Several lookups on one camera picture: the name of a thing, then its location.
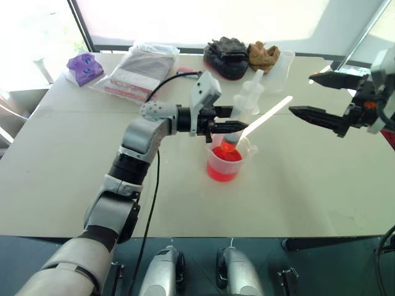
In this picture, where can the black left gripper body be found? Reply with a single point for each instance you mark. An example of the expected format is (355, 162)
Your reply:
(206, 123)

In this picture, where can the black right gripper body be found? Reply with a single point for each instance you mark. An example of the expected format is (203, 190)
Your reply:
(364, 108)

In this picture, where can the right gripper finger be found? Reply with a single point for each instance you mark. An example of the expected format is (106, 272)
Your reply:
(336, 80)
(321, 117)

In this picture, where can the clear syringe with white plunger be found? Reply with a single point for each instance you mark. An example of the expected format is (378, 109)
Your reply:
(265, 116)

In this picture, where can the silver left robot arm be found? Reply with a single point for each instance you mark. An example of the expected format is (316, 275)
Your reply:
(135, 138)

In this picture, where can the plastic cup with red liquid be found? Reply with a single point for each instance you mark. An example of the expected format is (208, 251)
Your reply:
(223, 168)

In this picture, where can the red object at table edge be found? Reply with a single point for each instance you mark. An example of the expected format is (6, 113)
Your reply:
(389, 138)

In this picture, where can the black glove with red edge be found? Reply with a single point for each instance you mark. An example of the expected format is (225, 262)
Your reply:
(226, 60)

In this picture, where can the slanted metal pole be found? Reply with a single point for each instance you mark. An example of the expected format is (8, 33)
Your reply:
(364, 34)

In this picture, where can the large clear plastic beaker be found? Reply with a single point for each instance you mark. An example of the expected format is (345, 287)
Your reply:
(279, 74)

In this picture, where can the small pink object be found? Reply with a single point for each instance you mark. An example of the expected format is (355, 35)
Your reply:
(185, 69)

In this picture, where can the crumpled brown cloth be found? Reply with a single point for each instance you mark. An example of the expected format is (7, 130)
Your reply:
(262, 57)

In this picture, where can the clear bag of packets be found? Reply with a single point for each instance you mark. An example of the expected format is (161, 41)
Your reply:
(142, 71)

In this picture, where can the purple plastic bag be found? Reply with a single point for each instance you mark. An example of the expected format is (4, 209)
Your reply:
(84, 69)

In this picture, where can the silver rounded robot leg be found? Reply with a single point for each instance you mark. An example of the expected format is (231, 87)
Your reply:
(162, 271)
(239, 272)

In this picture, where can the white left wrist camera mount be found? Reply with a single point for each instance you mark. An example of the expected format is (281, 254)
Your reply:
(205, 89)

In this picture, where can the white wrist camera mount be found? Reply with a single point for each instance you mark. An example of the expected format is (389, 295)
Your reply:
(205, 89)
(382, 68)

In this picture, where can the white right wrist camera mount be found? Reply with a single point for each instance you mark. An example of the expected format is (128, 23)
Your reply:
(382, 68)

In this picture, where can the black table frame bracket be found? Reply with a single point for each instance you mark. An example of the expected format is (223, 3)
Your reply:
(327, 243)

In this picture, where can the black window frame post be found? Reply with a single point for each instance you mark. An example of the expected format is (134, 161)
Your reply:
(81, 26)

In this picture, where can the small black bracket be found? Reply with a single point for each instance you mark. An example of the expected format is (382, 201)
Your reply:
(118, 277)
(289, 279)

